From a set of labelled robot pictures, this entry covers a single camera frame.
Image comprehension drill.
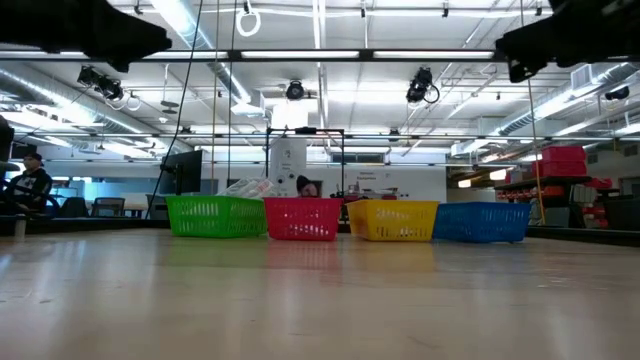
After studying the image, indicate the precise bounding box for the red storage bin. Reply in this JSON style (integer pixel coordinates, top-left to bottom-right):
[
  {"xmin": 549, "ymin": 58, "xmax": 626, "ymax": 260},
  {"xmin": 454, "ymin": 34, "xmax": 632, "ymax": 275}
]
[
  {"xmin": 541, "ymin": 145, "xmax": 588, "ymax": 163},
  {"xmin": 532, "ymin": 160, "xmax": 588, "ymax": 177}
]

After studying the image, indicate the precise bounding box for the seated person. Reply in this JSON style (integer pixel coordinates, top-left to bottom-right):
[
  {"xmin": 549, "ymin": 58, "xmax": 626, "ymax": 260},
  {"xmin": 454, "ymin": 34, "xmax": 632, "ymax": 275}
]
[{"xmin": 3, "ymin": 152, "xmax": 54, "ymax": 214}]

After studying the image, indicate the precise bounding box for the orange hanging cable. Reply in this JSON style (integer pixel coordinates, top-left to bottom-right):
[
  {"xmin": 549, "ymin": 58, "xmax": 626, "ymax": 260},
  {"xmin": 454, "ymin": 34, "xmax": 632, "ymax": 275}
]
[{"xmin": 519, "ymin": 0, "xmax": 547, "ymax": 226}]

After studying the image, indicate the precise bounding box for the black overhead rig beam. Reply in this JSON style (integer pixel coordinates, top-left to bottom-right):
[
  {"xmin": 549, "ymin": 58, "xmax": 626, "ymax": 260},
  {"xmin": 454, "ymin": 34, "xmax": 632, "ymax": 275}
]
[{"xmin": 0, "ymin": 48, "xmax": 640, "ymax": 64}]

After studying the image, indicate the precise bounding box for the dark storage shelf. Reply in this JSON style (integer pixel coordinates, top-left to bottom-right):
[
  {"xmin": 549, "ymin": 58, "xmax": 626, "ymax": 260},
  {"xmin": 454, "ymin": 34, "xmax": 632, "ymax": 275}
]
[{"xmin": 494, "ymin": 174, "xmax": 594, "ymax": 226}]

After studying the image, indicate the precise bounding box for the grey office chair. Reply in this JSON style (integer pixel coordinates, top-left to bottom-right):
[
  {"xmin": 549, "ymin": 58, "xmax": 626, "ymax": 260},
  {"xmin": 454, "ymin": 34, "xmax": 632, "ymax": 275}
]
[
  {"xmin": 91, "ymin": 196, "xmax": 126, "ymax": 219},
  {"xmin": 58, "ymin": 196, "xmax": 90, "ymax": 219}
]

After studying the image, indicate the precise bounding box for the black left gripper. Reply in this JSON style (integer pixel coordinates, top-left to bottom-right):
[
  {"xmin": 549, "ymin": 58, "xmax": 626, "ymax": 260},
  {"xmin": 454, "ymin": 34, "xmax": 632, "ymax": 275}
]
[{"xmin": 74, "ymin": 0, "xmax": 174, "ymax": 73}]

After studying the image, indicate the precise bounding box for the blue plastic basket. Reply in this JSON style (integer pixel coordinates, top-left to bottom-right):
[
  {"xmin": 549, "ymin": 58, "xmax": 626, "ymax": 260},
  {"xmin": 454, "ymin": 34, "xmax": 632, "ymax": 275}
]
[{"xmin": 432, "ymin": 201, "xmax": 532, "ymax": 245}]

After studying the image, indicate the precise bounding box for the black hanging cable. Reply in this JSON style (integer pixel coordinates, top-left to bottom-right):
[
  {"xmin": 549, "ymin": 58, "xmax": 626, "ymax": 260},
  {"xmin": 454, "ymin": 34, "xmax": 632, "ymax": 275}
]
[{"xmin": 144, "ymin": 0, "xmax": 205, "ymax": 221}]

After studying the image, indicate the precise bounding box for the yellow plastic basket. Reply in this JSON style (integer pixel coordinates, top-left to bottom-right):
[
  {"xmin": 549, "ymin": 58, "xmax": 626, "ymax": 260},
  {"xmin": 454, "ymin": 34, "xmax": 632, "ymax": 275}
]
[{"xmin": 345, "ymin": 199, "xmax": 440, "ymax": 243}]

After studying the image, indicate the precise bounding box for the white coiled cable loop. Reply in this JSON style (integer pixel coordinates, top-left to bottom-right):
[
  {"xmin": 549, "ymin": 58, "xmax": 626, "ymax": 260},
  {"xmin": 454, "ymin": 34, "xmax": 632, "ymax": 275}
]
[{"xmin": 235, "ymin": 6, "xmax": 263, "ymax": 38}]

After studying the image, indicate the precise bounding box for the black ceiling-mounted camera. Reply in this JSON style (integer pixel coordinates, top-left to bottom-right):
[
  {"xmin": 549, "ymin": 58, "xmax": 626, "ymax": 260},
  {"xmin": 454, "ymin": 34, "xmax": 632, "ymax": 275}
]
[
  {"xmin": 405, "ymin": 66, "xmax": 441, "ymax": 106},
  {"xmin": 603, "ymin": 85, "xmax": 631, "ymax": 102},
  {"xmin": 76, "ymin": 64, "xmax": 125, "ymax": 102},
  {"xmin": 285, "ymin": 79, "xmax": 306, "ymax": 101}
]

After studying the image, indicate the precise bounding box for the white pillar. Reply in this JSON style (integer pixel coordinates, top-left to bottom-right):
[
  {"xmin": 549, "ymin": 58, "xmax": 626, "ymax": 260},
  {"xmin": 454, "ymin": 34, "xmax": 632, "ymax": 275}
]
[{"xmin": 269, "ymin": 102, "xmax": 309, "ymax": 197}]

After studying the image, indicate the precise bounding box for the person behind baskets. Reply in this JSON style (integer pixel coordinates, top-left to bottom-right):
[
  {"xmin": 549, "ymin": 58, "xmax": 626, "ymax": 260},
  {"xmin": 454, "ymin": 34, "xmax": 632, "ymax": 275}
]
[{"xmin": 295, "ymin": 174, "xmax": 321, "ymax": 199}]

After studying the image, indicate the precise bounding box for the red plastic basket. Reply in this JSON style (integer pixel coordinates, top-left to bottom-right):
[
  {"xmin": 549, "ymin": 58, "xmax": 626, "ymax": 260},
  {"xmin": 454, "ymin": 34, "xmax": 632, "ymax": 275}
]
[{"xmin": 263, "ymin": 196, "xmax": 345, "ymax": 242}]

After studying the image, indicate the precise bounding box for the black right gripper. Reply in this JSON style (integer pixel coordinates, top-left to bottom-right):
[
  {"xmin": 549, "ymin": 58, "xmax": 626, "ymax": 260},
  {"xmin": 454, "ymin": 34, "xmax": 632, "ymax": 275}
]
[{"xmin": 494, "ymin": 0, "xmax": 606, "ymax": 84}]

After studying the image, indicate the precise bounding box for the green plastic basket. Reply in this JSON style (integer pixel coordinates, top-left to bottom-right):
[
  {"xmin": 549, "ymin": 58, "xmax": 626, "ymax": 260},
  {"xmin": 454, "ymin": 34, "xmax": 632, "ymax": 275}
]
[{"xmin": 164, "ymin": 194, "xmax": 269, "ymax": 239}]

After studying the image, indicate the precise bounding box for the black computer monitor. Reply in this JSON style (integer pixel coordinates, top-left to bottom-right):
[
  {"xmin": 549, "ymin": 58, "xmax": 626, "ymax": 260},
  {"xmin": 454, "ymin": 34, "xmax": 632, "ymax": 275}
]
[{"xmin": 159, "ymin": 149, "xmax": 204, "ymax": 196}]

